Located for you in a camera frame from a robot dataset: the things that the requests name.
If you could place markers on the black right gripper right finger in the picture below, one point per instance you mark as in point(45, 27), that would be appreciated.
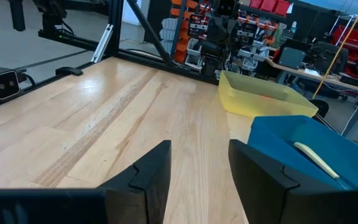
point(275, 193)

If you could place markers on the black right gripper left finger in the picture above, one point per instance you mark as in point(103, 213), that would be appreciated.
point(145, 189)

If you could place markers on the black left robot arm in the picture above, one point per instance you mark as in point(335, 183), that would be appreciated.
point(216, 53)

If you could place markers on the blue plastic bin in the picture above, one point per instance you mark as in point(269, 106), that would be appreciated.
point(322, 137)

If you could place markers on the yellow plastic bin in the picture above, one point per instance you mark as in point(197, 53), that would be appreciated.
point(244, 99)

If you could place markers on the wooden background desk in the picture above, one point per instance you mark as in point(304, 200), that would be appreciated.
point(309, 74)

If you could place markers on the grey equipment box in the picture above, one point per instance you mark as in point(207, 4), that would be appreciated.
point(291, 57)

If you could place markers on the shelf with orange bins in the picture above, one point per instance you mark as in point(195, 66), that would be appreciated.
point(182, 46)

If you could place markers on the black frame clip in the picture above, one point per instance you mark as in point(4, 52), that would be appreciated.
point(68, 71)

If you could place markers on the silver metal bracket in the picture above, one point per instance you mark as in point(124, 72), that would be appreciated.
point(102, 43)

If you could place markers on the black aluminium table frame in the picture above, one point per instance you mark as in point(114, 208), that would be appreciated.
point(117, 28)

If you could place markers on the black table camera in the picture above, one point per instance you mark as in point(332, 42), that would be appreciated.
point(5, 85)

